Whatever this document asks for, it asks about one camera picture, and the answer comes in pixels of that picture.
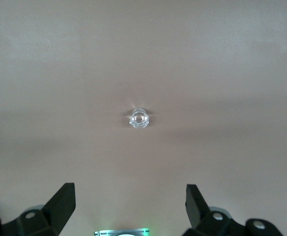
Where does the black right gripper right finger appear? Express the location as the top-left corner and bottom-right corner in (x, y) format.
(184, 183), (282, 236)

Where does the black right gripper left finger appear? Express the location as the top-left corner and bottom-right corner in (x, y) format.
(0, 182), (76, 236)

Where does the clear shot glass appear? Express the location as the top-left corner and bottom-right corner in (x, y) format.
(128, 107), (150, 129)

